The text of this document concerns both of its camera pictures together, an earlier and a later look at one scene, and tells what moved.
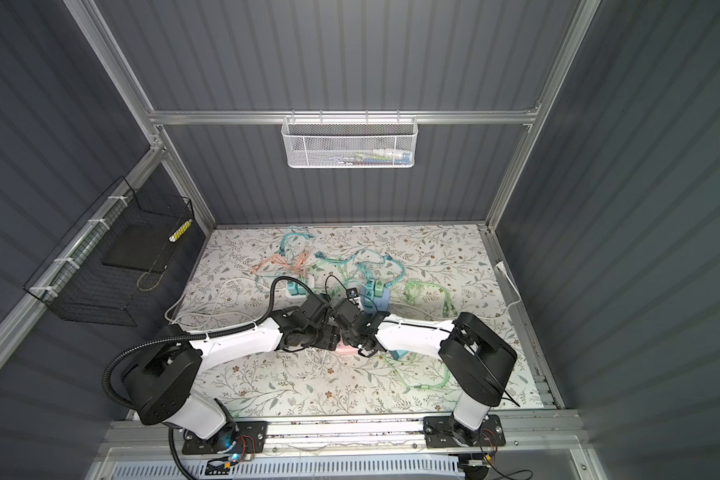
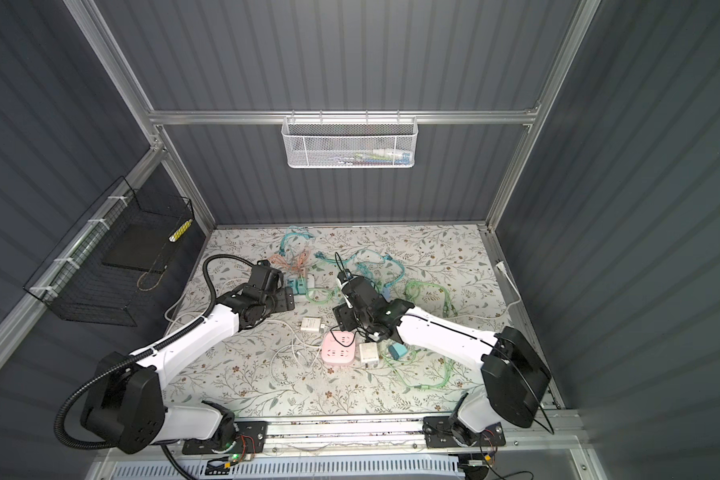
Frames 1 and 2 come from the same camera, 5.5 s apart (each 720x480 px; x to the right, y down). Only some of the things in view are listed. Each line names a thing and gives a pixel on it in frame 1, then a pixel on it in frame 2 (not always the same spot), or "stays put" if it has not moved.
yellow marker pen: x=175 y=235 stays put
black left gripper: x=331 y=338 to x=285 y=299
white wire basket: x=349 y=142 stays put
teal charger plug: x=397 y=353 stays put
